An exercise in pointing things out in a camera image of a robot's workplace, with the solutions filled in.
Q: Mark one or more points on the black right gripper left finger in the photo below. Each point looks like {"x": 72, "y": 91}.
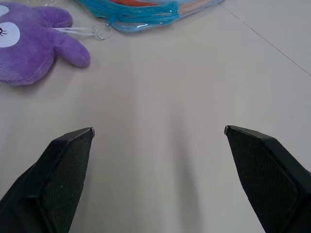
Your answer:
{"x": 56, "y": 179}

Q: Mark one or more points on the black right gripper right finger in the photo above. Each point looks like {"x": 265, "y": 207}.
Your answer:
{"x": 264, "y": 179}

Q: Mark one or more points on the clear blue zipper pouch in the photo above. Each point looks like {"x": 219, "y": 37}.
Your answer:
{"x": 148, "y": 13}

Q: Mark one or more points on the purple plush toy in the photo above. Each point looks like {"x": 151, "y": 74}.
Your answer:
{"x": 36, "y": 43}

